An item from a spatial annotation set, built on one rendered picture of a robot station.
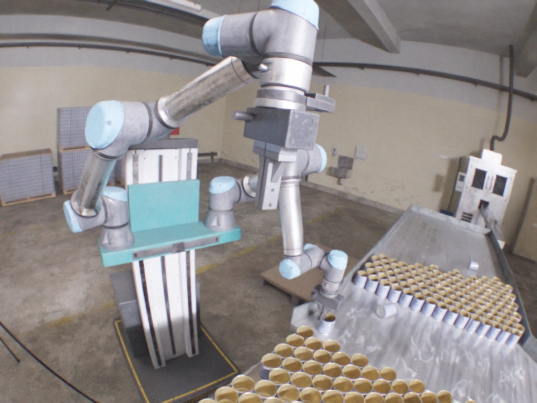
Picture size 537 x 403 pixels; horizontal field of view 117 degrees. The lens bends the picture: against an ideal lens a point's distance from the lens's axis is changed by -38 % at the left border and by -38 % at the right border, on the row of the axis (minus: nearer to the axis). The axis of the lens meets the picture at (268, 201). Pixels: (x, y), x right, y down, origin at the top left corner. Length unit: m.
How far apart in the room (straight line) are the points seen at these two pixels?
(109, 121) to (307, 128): 0.46
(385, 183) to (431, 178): 1.34
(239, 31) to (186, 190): 0.93
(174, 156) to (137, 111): 0.62
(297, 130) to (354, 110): 7.48
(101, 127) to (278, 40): 0.44
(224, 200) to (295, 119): 0.89
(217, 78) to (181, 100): 0.12
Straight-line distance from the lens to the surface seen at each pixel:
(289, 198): 0.89
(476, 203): 5.89
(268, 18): 0.41
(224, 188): 1.17
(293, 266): 0.92
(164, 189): 1.20
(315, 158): 0.97
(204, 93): 0.62
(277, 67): 0.37
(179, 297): 1.63
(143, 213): 1.21
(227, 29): 0.44
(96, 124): 0.68
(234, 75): 0.57
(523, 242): 7.46
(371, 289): 1.53
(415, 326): 1.43
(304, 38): 0.39
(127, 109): 0.68
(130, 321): 1.78
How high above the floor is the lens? 1.90
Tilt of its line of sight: 17 degrees down
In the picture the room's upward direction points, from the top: 7 degrees clockwise
